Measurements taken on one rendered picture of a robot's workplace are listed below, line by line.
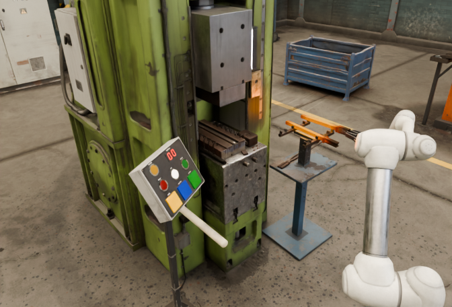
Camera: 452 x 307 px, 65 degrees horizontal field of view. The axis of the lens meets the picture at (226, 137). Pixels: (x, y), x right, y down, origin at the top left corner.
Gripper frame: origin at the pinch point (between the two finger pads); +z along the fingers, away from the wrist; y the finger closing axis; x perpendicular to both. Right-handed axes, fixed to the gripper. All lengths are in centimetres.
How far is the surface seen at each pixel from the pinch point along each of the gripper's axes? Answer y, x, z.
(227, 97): -73, 33, 29
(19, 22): -93, 21, 556
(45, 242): -176, -96, 142
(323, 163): -1.3, -30.4, 11.7
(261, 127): -30, -5, 47
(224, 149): -75, 0, 31
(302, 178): -27.4, -30.5, 8.7
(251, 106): -41, 14, 46
